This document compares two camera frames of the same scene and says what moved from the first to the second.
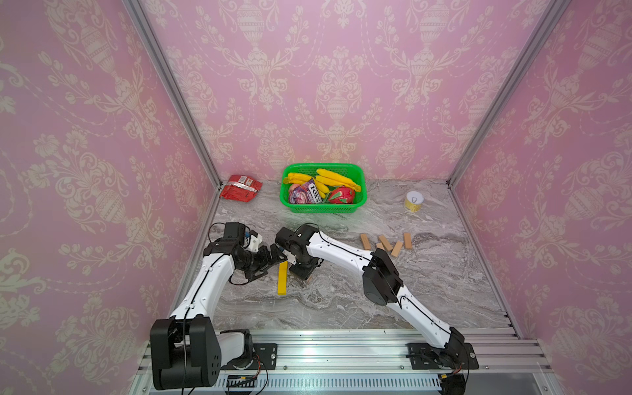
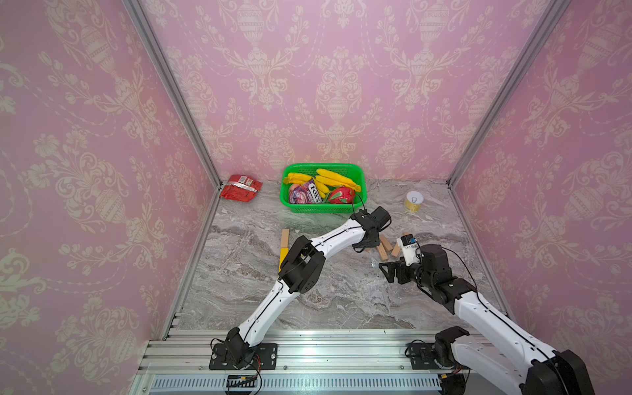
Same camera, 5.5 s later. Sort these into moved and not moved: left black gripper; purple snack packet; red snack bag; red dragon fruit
Moved: left black gripper
Not moved: red dragon fruit; purple snack packet; red snack bag
